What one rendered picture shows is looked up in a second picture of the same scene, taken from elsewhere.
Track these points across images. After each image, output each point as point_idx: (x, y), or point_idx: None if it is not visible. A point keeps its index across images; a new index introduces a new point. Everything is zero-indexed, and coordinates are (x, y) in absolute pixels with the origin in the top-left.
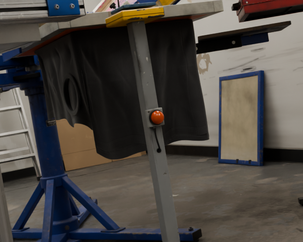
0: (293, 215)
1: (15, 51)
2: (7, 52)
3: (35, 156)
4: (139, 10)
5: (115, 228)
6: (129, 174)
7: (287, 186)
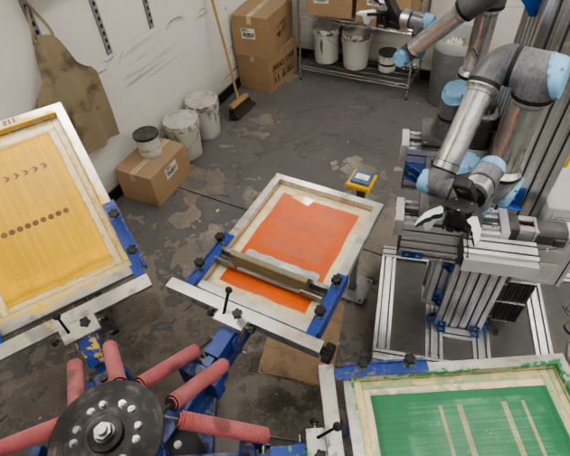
0: (147, 327)
1: (343, 292)
2: (329, 317)
3: None
4: None
5: (207, 442)
6: None
7: (23, 380)
